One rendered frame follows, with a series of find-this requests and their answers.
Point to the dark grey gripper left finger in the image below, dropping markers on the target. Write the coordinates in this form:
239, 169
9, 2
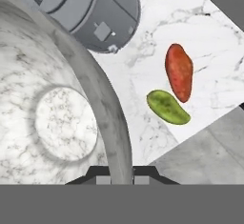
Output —
99, 171

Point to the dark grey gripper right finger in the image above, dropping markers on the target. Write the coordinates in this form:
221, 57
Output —
144, 171

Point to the white marble bowl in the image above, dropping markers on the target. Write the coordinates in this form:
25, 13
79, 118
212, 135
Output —
63, 123

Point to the green mango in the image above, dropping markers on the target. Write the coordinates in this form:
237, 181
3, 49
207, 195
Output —
166, 107

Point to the red-orange sweet potato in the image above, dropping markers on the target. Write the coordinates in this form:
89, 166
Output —
179, 72

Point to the grey cup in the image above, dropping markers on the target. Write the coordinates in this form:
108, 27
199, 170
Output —
101, 15

